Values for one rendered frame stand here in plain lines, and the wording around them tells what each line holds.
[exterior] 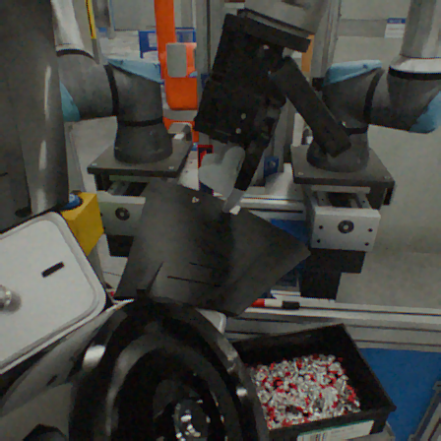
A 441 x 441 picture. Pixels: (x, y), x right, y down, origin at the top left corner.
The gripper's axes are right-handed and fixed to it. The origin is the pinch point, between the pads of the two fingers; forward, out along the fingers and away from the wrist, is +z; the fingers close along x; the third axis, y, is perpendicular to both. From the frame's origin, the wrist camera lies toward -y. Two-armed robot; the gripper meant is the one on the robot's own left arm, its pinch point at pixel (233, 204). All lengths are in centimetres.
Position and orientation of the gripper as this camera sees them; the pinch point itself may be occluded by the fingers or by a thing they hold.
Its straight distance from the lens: 45.8
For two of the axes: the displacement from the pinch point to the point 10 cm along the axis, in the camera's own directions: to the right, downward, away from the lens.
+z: -3.0, 8.1, 5.0
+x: -0.9, 5.0, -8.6
